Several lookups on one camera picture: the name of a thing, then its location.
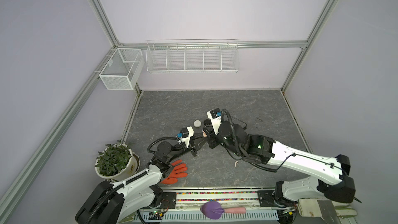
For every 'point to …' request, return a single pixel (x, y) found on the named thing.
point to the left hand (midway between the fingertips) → (208, 137)
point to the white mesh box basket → (124, 69)
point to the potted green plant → (116, 162)
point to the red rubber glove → (172, 178)
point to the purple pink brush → (213, 210)
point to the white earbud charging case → (197, 123)
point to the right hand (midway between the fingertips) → (204, 129)
